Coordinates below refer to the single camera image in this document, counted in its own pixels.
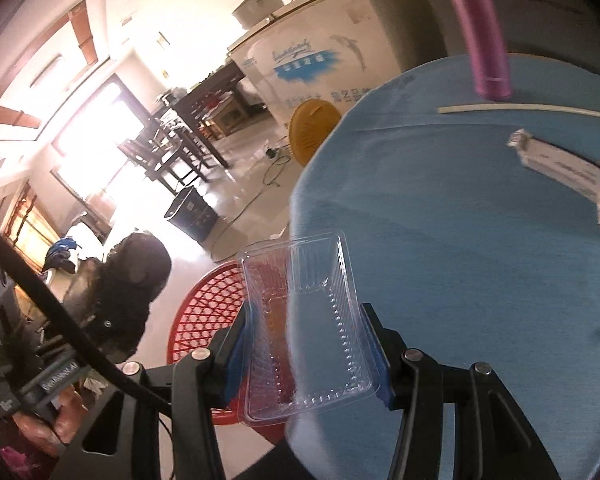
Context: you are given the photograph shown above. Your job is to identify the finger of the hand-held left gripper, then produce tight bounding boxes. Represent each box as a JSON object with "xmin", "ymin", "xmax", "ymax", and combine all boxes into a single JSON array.
[{"xmin": 55, "ymin": 310, "xmax": 146, "ymax": 361}]

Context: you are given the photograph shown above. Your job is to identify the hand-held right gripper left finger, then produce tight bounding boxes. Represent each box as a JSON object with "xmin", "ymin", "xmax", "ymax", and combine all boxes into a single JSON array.
[{"xmin": 55, "ymin": 302, "xmax": 256, "ymax": 480}]

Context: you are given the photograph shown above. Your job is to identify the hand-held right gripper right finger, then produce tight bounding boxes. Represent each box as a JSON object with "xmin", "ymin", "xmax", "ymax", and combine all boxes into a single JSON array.
[{"xmin": 361, "ymin": 302, "xmax": 563, "ymax": 480}]

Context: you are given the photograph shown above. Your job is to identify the black plastic bag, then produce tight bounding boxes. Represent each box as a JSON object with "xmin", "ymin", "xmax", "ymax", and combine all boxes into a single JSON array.
[{"xmin": 62, "ymin": 231, "xmax": 173, "ymax": 361}]

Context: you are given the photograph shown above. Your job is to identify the red plastic basket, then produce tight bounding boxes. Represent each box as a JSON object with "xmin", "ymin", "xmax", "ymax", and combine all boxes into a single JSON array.
[{"xmin": 166, "ymin": 262, "xmax": 286, "ymax": 428}]

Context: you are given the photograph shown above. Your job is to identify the clear plastic tray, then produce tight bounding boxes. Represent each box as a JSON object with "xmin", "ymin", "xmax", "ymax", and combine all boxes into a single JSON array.
[{"xmin": 239, "ymin": 228, "xmax": 381, "ymax": 428}]

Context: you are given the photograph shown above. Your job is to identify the person's left hand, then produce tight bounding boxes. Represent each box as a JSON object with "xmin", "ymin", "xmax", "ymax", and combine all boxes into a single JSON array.
[{"xmin": 15, "ymin": 390, "xmax": 88, "ymax": 448}]

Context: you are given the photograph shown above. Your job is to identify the blue cloth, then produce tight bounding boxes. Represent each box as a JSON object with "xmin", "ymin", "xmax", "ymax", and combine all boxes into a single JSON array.
[{"xmin": 42, "ymin": 237, "xmax": 81, "ymax": 273}]

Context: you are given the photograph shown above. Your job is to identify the blue tablecloth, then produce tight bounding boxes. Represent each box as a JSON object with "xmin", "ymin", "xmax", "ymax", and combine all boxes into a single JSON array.
[{"xmin": 285, "ymin": 52, "xmax": 600, "ymax": 480}]

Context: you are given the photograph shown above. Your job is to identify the dark blue bin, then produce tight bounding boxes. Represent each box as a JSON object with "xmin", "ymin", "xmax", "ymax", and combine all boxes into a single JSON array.
[{"xmin": 165, "ymin": 187, "xmax": 220, "ymax": 242}]

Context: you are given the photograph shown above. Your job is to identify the dark wooden chairs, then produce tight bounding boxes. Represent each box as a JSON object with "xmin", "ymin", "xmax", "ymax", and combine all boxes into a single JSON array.
[{"xmin": 117, "ymin": 115, "xmax": 216, "ymax": 196}]

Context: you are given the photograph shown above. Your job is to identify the yellow round stool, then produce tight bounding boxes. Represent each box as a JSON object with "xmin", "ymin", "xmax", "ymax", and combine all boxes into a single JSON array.
[{"xmin": 288, "ymin": 99, "xmax": 343, "ymax": 166}]

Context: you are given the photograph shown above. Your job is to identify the dark wooden table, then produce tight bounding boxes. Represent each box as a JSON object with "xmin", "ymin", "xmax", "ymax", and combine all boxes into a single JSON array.
[{"xmin": 172, "ymin": 62, "xmax": 246, "ymax": 168}]

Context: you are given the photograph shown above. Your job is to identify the white printed medicine box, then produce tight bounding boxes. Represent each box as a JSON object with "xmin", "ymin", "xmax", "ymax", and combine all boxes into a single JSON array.
[{"xmin": 507, "ymin": 129, "xmax": 600, "ymax": 206}]

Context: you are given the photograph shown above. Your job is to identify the long white plastic stick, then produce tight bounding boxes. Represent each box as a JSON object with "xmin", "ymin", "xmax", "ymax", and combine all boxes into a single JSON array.
[{"xmin": 437, "ymin": 102, "xmax": 600, "ymax": 122}]

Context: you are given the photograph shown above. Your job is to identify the white chest freezer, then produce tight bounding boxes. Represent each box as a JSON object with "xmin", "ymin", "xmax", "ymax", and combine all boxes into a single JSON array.
[{"xmin": 226, "ymin": 0, "xmax": 416, "ymax": 128}]

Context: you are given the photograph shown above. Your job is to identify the white rice cooker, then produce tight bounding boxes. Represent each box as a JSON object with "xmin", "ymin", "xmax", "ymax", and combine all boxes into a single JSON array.
[{"xmin": 231, "ymin": 0, "xmax": 283, "ymax": 28}]

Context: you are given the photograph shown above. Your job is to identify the purple thermos bottle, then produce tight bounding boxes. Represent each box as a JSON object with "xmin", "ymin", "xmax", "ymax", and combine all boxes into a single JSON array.
[{"xmin": 435, "ymin": 0, "xmax": 513, "ymax": 101}]

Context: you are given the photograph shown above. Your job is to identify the grey panelled cabinet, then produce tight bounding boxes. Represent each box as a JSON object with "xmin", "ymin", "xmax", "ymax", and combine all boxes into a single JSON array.
[{"xmin": 425, "ymin": 0, "xmax": 600, "ymax": 81}]

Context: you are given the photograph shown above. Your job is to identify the thick black cable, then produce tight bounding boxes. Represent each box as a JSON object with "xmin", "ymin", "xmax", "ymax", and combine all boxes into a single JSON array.
[{"xmin": 0, "ymin": 221, "xmax": 176, "ymax": 413}]

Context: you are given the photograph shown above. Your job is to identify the floor power strip cable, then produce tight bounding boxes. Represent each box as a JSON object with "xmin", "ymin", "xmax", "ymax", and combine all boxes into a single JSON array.
[{"xmin": 207, "ymin": 135, "xmax": 301, "ymax": 261}]

